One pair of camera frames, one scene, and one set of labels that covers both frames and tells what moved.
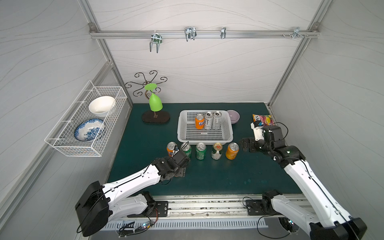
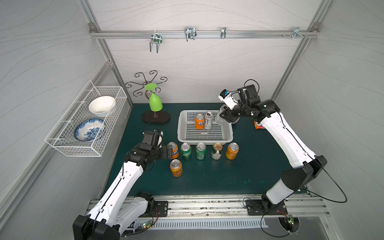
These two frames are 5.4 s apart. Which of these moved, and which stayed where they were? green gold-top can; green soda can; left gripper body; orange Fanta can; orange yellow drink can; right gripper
Moved: left gripper body; right gripper
Stayed: green gold-top can; green soda can; orange Fanta can; orange yellow drink can
